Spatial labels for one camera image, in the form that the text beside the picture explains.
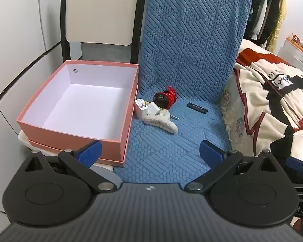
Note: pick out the white fluffy hair claw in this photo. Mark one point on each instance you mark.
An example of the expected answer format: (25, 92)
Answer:
(164, 123)

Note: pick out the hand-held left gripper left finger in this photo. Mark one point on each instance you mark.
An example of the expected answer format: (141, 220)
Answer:
(91, 151)

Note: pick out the white dresser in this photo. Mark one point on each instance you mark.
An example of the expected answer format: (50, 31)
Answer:
(293, 54)

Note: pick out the white charger with prongs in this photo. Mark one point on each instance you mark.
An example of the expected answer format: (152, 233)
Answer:
(141, 108)

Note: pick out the floral bed sheet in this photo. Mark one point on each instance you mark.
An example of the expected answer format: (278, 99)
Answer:
(233, 116)

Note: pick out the blue quilted chair cushion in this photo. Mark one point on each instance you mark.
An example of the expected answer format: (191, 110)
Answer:
(192, 42)

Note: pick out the red and black round toy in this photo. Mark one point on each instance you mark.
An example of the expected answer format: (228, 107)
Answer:
(164, 98)

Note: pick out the pink box lid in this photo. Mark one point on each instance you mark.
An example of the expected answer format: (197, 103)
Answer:
(113, 163)

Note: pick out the orange box with toy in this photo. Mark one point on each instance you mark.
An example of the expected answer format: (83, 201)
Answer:
(295, 39)

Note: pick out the yellow fluffy hanging coat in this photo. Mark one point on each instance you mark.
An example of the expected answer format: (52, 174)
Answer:
(279, 17)

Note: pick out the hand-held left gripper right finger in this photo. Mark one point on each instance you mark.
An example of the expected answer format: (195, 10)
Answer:
(212, 151)

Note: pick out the dark hanging clothes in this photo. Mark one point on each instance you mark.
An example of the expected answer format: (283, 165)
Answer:
(263, 7)

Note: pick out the black frame beige chair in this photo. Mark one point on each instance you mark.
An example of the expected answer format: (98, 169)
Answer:
(101, 12)

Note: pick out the black rectangular stick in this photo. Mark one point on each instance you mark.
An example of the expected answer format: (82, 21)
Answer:
(197, 107)

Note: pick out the white wardrobe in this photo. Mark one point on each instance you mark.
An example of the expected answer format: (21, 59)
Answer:
(15, 35)

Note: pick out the printed cream red blanket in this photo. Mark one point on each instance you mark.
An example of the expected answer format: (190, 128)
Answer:
(275, 98)

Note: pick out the pink cardboard box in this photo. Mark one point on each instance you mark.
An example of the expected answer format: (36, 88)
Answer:
(73, 100)

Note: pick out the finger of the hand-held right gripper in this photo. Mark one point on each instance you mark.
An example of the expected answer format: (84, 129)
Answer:
(299, 163)

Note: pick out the white charger plug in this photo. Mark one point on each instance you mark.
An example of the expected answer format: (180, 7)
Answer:
(154, 109)

